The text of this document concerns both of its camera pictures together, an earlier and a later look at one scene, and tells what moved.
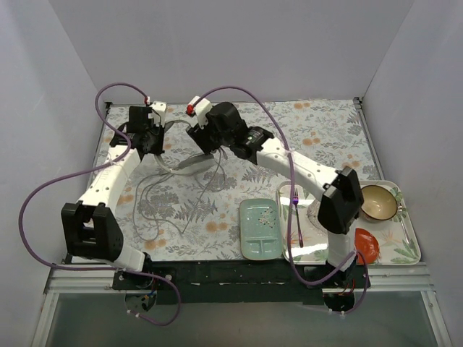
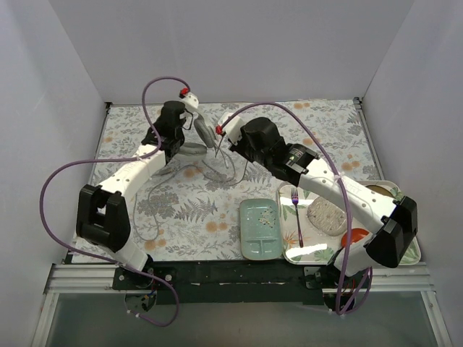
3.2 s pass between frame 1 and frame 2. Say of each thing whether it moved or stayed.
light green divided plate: stayed
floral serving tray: stayed
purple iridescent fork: stayed
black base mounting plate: stayed
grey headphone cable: moved
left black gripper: moved
